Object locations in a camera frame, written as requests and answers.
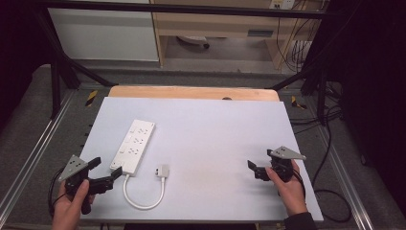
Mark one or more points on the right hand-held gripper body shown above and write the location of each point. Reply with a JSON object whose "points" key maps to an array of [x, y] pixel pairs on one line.
{"points": [[282, 166]]}

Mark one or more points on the person's left hand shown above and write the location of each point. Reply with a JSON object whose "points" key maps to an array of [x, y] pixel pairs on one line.
{"points": [[68, 211]]}

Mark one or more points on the office chair base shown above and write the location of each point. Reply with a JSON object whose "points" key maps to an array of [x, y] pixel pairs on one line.
{"points": [[194, 40]]}

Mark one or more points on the white plug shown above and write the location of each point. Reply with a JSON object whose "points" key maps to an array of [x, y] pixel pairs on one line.
{"points": [[162, 170]]}

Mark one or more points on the white power strip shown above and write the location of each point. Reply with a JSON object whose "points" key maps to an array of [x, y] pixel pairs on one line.
{"points": [[133, 146]]}

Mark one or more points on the light wooden desk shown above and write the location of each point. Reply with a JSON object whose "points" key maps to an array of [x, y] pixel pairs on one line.
{"points": [[217, 24]]}

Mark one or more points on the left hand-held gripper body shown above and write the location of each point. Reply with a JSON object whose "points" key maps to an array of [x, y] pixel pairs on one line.
{"points": [[72, 166]]}

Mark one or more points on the aluminium rail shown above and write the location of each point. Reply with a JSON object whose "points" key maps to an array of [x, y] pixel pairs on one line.
{"points": [[35, 150], [346, 182]]}

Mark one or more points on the black metal frame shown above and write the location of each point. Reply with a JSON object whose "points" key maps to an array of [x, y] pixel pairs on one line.
{"points": [[178, 8]]}

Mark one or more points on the wooden table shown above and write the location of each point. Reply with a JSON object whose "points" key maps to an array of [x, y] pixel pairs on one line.
{"points": [[191, 93]]}

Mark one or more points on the white wall socket strip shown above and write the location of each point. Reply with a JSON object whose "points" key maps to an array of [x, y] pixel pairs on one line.
{"points": [[282, 4]]}

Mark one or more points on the white cabinet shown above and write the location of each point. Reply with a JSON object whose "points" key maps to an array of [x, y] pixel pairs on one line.
{"points": [[102, 33]]}

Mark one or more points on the person's right hand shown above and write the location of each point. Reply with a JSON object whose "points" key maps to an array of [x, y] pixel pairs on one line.
{"points": [[292, 195]]}

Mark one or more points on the yellow black striped tape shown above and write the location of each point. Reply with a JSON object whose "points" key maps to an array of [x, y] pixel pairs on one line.
{"points": [[297, 103], [91, 97]]}

